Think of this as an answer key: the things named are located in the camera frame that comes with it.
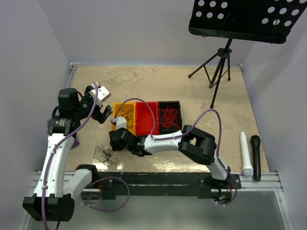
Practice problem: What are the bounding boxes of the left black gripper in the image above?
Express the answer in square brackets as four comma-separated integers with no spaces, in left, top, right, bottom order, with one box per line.
[74,86,112,123]

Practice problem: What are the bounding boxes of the red and black cables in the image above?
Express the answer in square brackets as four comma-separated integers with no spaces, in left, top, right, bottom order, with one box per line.
[93,144,119,166]

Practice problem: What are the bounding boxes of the yellow plastic bin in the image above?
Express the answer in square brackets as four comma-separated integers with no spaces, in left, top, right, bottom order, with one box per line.
[112,102,136,135]

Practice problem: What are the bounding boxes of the dark brown cable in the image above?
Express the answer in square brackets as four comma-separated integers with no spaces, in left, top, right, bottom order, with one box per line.
[118,103,136,129]

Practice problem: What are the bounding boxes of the red plastic bin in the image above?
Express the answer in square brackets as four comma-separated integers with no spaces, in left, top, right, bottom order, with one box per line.
[135,102,159,136]

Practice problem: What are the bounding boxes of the red cable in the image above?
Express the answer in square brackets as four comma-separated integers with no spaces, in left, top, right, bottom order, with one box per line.
[159,105,180,129]

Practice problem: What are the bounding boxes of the black plastic bin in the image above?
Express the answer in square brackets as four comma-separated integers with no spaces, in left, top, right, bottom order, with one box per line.
[158,101,182,135]

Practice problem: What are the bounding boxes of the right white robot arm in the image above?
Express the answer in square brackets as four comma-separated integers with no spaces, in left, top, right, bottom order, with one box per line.
[109,125,231,188]

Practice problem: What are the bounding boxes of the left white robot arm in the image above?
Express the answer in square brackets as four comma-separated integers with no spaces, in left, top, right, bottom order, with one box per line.
[23,82,112,222]

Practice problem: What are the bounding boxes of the purple box with metal insert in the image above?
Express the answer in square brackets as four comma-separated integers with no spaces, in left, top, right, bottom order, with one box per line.
[47,119,80,149]

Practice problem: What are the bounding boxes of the white cylinder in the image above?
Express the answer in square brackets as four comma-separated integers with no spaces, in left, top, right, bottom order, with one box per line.
[240,132,253,177]

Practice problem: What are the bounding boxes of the black cylinder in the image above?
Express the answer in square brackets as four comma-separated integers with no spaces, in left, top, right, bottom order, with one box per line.
[250,135,261,182]

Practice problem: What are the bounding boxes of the black music stand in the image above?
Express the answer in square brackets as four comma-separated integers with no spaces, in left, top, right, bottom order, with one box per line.
[188,0,305,109]

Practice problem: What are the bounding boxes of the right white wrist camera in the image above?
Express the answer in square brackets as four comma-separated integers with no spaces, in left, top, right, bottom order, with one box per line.
[111,116,127,131]

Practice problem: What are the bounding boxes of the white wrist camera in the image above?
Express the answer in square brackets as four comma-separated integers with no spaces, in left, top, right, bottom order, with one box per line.
[90,81,111,107]
[111,116,127,131]

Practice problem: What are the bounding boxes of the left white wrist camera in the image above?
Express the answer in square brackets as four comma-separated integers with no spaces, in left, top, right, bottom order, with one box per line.
[90,81,111,107]

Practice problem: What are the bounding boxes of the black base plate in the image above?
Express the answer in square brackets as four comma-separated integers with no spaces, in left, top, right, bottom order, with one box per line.
[83,172,242,200]

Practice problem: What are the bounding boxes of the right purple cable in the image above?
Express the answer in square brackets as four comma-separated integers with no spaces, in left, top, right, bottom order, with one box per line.
[114,97,239,207]

